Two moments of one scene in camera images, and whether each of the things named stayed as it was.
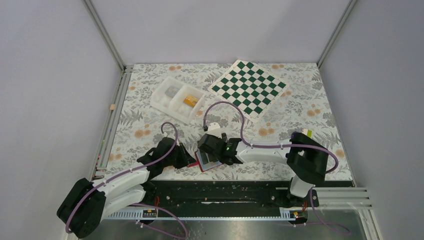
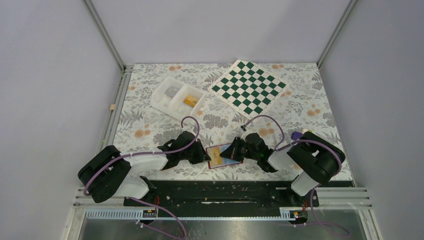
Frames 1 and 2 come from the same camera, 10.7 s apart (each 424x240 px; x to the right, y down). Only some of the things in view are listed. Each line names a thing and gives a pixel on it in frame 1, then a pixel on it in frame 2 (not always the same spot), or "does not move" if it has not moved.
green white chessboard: (251, 87) does not move
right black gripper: (224, 137) to (230, 152)
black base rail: (225, 194) does not move
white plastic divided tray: (178, 99) does not move
